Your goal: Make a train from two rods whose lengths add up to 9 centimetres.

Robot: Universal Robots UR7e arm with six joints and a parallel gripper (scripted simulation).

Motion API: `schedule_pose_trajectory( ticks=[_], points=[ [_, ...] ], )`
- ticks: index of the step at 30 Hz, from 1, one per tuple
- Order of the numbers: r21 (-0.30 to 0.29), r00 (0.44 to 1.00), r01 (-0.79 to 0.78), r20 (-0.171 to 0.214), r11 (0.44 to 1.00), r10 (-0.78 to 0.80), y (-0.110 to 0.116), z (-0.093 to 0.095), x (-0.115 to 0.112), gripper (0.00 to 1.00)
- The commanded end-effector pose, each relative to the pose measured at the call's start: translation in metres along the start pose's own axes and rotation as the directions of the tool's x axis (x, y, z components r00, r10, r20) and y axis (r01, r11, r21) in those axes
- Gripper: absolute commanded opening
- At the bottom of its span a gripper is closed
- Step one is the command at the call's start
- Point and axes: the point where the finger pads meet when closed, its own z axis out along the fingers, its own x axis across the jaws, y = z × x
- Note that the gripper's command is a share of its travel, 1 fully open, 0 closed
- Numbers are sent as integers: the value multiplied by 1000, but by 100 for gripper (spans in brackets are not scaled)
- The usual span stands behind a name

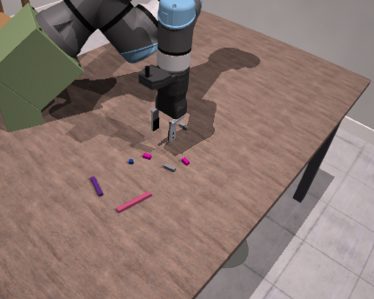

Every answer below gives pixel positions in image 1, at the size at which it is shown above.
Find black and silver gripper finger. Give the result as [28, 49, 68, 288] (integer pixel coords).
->
[150, 107, 159, 131]
[168, 115, 185, 142]

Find small magenta block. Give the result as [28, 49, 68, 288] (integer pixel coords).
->
[182, 157, 190, 166]
[143, 153, 151, 160]

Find purple rod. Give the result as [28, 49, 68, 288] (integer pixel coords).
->
[90, 176, 103, 196]

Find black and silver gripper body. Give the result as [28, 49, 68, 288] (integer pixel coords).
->
[138, 50, 191, 119]

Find grey rod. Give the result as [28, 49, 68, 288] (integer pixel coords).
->
[164, 163, 176, 172]
[179, 123, 189, 131]

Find pink rod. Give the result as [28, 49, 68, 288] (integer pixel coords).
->
[117, 191, 151, 214]

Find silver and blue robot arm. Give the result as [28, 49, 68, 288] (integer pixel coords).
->
[36, 0, 202, 63]

